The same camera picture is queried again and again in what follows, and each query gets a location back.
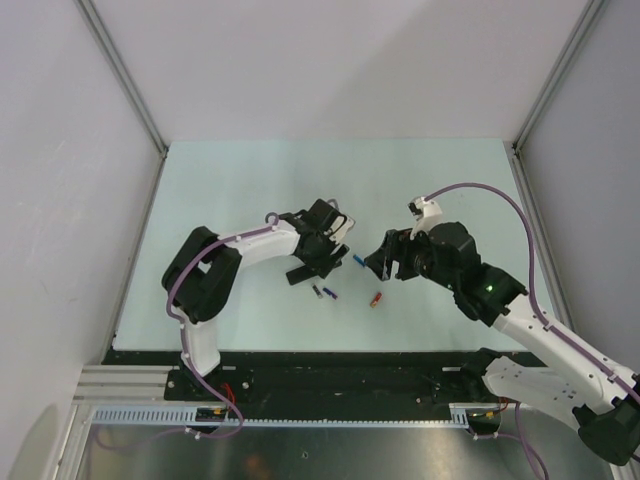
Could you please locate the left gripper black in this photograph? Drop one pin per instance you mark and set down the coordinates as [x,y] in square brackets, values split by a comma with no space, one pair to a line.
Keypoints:
[323,265]

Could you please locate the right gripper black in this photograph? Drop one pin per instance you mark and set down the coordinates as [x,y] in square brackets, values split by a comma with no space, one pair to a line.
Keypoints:
[380,262]

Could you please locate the black remote control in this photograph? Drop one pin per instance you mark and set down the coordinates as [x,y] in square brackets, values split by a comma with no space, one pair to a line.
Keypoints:
[300,274]

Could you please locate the purple battery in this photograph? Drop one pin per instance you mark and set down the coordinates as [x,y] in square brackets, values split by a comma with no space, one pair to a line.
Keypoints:
[330,293]

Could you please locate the red battery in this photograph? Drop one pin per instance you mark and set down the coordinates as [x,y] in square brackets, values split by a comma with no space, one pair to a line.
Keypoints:
[377,297]

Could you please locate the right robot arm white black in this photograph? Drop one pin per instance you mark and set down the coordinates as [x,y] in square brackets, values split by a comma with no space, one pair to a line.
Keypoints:
[587,391]

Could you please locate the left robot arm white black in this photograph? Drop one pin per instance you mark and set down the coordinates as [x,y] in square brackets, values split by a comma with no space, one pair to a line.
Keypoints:
[200,278]

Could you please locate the black silver battery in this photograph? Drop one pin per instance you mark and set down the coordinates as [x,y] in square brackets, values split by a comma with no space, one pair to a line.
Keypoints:
[317,291]

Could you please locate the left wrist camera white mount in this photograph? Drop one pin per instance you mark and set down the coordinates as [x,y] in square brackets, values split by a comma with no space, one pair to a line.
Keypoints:
[342,225]

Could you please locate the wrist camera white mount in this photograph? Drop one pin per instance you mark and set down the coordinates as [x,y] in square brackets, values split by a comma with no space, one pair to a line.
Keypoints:
[427,214]
[342,225]

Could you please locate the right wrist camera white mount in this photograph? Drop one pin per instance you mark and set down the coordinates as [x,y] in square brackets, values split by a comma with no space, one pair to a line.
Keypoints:
[427,214]

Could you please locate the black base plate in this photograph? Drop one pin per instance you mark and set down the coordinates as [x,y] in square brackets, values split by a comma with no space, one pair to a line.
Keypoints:
[396,385]

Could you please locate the grey slotted cable duct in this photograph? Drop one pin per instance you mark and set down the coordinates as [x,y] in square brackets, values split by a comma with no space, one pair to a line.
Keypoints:
[208,417]

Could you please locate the aluminium cross rail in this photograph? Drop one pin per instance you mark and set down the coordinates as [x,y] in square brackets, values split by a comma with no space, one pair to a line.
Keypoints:
[122,384]

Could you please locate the right aluminium frame post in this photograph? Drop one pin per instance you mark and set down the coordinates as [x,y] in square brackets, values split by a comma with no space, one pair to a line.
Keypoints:
[576,41]

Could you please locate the aluminium frame post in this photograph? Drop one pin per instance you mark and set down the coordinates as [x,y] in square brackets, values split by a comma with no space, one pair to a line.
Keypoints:
[114,59]
[576,41]

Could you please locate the left aluminium frame post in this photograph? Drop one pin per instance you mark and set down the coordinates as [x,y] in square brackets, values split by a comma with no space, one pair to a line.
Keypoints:
[114,59]

